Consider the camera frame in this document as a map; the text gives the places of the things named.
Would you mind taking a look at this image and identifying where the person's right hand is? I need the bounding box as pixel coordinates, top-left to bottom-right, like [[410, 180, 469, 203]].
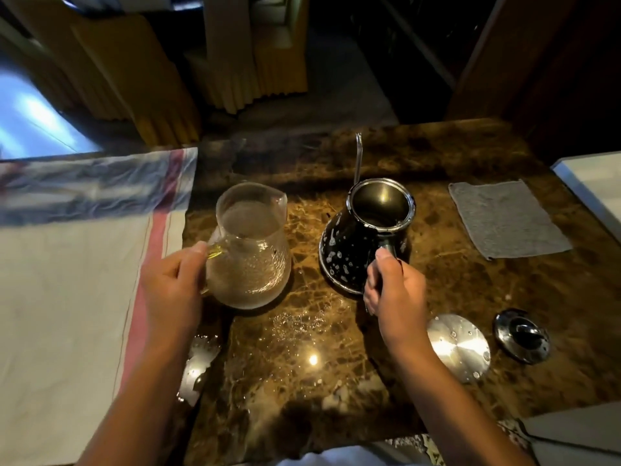
[[362, 247, 430, 358]]

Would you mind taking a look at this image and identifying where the person's left hand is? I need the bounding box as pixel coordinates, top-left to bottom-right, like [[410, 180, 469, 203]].
[[140, 241, 210, 348]]

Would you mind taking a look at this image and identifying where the black gooseneck kettle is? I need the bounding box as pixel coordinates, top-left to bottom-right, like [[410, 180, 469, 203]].
[[318, 133, 417, 297]]

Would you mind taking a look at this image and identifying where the clear glass pitcher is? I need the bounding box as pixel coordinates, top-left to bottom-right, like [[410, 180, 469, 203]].
[[201, 182, 293, 310]]

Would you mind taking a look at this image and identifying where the person's left forearm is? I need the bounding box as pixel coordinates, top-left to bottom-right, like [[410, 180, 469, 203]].
[[75, 335, 196, 466]]

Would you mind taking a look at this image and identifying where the person's right forearm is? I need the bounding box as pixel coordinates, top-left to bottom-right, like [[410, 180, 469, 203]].
[[387, 342, 537, 466]]

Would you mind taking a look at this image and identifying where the flat silver round lid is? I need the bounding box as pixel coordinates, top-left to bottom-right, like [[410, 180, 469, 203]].
[[426, 313, 492, 384]]

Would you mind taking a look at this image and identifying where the grey folded cloth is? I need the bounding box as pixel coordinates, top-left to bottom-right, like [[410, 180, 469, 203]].
[[448, 179, 573, 261]]

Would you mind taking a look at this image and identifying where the white red-striped cloth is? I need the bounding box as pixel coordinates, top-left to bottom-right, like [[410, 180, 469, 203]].
[[0, 147, 199, 466]]

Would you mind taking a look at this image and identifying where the black knobbed kettle lid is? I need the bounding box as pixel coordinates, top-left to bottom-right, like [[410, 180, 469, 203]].
[[492, 308, 551, 365]]

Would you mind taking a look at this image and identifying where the yellow covered chair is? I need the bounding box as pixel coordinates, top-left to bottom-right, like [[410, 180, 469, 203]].
[[0, 0, 133, 123], [71, 13, 202, 147], [186, 0, 310, 115]]

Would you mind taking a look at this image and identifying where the patterned fabric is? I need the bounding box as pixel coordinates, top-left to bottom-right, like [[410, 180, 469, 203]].
[[388, 419, 534, 466]]

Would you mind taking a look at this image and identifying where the person's light shirt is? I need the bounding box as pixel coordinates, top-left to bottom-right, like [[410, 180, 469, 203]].
[[276, 442, 433, 466]]

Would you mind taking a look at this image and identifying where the dark wooden cabinet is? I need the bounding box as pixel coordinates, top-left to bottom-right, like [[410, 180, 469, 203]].
[[369, 0, 621, 163]]

